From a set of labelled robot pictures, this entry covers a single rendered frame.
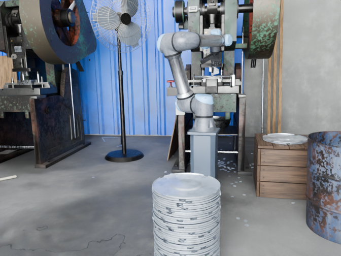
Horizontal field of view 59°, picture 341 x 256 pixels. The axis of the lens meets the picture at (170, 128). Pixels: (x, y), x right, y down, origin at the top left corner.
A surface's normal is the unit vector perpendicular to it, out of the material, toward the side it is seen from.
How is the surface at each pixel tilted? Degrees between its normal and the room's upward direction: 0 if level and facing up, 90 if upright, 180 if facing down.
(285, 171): 90
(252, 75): 90
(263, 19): 113
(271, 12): 106
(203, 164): 90
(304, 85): 90
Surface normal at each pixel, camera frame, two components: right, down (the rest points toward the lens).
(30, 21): -0.18, 0.36
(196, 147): -0.29, 0.18
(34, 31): -0.16, 0.55
